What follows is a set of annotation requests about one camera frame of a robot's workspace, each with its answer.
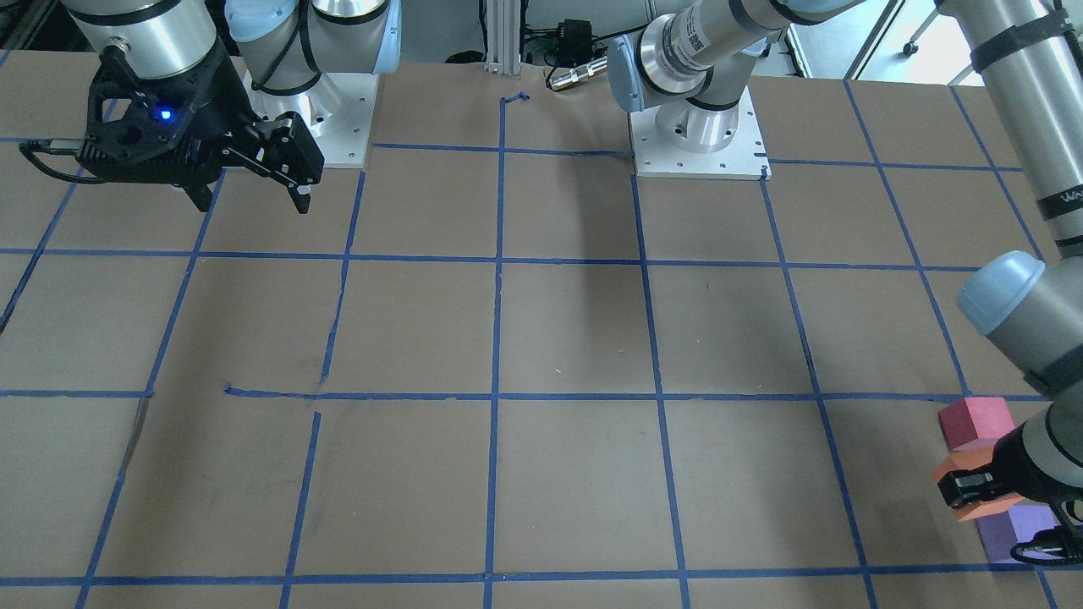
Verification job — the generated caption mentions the aluminium frame post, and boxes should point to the aluminium frame post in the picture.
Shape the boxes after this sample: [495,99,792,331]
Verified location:
[481,0,525,80]

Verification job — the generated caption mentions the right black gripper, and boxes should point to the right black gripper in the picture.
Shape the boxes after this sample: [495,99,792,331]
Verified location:
[76,42,324,215]

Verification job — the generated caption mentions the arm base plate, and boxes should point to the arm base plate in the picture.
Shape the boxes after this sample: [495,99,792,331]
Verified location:
[244,72,380,168]
[628,89,772,181]

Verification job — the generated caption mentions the purple foam cube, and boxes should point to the purple foam cube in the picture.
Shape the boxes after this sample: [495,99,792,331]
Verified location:
[977,505,1058,563]

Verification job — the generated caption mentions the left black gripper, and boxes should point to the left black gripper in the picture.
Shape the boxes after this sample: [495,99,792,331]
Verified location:
[991,429,1080,508]

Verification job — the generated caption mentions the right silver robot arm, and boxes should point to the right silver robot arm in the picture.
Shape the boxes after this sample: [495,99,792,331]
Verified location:
[49,1,402,213]

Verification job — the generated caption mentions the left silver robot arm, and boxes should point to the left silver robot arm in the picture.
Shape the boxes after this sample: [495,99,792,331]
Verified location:
[606,1,1080,520]

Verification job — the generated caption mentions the orange foam cube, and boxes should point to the orange foam cube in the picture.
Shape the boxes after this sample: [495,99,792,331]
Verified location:
[932,446,1025,523]

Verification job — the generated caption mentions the red foam cube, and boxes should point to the red foam cube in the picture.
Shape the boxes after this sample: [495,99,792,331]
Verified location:
[937,396,1016,452]

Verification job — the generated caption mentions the silver cable connector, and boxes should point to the silver cable connector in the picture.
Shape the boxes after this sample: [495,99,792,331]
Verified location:
[546,57,606,92]

